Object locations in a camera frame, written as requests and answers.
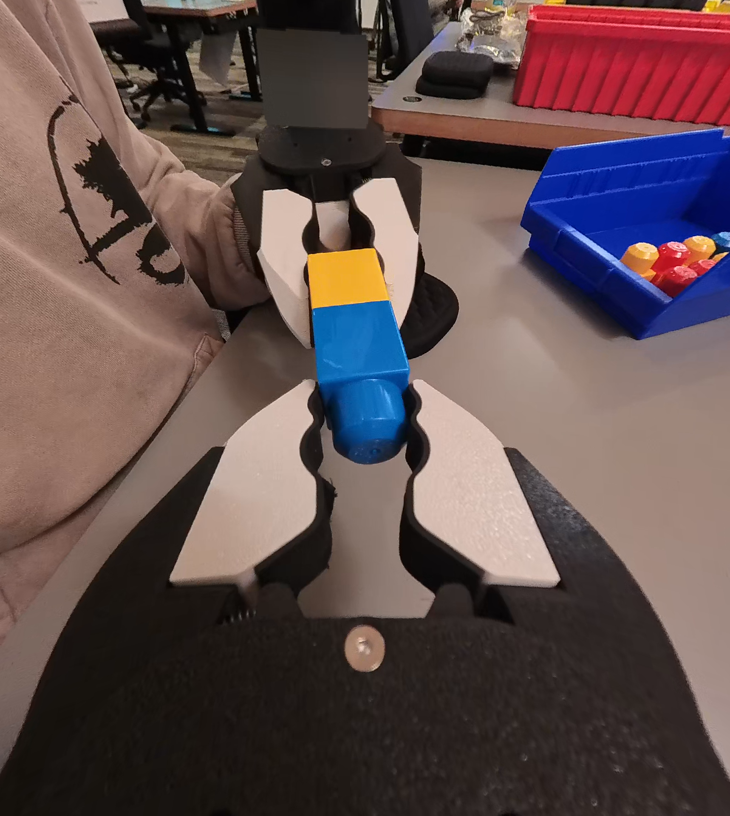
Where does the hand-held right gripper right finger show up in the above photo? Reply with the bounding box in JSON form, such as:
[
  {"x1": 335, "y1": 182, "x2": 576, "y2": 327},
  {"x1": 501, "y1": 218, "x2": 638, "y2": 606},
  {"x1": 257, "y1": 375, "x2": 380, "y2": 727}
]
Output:
[{"x1": 400, "y1": 379, "x2": 562, "y2": 589}]

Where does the black office chair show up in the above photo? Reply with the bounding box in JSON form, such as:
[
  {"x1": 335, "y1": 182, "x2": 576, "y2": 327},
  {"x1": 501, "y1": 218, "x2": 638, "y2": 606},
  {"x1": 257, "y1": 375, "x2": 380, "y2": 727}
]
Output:
[{"x1": 94, "y1": 0, "x2": 207, "y2": 122}]

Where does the blue plastic bin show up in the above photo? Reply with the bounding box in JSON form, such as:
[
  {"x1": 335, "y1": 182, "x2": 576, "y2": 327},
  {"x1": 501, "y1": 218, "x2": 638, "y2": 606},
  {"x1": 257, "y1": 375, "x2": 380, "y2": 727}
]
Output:
[{"x1": 521, "y1": 125, "x2": 730, "y2": 340}]

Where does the black pad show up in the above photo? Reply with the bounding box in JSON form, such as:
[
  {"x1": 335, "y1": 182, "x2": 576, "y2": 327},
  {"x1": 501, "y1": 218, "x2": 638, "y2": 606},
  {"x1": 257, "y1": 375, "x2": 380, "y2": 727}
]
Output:
[
  {"x1": 397, "y1": 252, "x2": 459, "y2": 357},
  {"x1": 415, "y1": 51, "x2": 495, "y2": 99}
]

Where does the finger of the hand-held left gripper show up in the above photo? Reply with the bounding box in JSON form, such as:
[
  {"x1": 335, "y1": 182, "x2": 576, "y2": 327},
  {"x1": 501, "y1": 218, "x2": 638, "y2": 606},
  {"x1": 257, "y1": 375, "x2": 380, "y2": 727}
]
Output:
[
  {"x1": 349, "y1": 177, "x2": 421, "y2": 326},
  {"x1": 255, "y1": 189, "x2": 319, "y2": 350}
]

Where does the clear plastic bag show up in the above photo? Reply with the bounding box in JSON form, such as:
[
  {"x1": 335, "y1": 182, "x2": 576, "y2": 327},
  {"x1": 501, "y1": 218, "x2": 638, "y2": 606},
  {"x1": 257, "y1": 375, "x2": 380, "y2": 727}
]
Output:
[{"x1": 457, "y1": 6, "x2": 525, "y2": 68}]

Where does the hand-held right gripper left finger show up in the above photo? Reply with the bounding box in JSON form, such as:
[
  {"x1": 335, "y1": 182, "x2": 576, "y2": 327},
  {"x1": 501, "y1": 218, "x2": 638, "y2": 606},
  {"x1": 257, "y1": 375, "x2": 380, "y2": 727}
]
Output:
[{"x1": 169, "y1": 379, "x2": 337, "y2": 608}]

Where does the person's left forearm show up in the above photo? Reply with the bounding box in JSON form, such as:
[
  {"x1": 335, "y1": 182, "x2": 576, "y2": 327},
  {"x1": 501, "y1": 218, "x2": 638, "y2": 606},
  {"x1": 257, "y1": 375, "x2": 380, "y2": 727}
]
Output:
[{"x1": 148, "y1": 137, "x2": 270, "y2": 307}]

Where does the blue single-stud toy block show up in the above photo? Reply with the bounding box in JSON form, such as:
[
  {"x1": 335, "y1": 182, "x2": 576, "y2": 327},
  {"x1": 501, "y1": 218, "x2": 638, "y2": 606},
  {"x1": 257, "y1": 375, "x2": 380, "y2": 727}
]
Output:
[{"x1": 311, "y1": 300, "x2": 412, "y2": 465}]

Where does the red ribbed plastic bin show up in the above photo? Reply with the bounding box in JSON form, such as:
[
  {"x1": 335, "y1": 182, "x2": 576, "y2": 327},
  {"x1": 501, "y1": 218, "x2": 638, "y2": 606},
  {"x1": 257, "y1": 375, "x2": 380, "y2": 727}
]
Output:
[{"x1": 512, "y1": 5, "x2": 730, "y2": 128}]

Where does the row of black cases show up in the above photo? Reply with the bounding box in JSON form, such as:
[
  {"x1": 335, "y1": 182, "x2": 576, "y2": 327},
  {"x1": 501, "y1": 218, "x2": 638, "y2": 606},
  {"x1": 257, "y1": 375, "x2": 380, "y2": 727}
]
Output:
[{"x1": 559, "y1": 0, "x2": 710, "y2": 12}]

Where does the pile of colourful toy blocks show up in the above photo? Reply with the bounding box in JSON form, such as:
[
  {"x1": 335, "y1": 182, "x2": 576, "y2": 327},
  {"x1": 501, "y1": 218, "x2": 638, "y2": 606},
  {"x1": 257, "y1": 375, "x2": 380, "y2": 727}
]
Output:
[{"x1": 620, "y1": 231, "x2": 730, "y2": 299}]

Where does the yellow two-stud toy block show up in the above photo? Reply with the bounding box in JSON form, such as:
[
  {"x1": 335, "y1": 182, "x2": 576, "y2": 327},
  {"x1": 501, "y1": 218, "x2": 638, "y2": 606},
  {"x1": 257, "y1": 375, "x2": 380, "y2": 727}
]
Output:
[{"x1": 306, "y1": 249, "x2": 386, "y2": 311}]

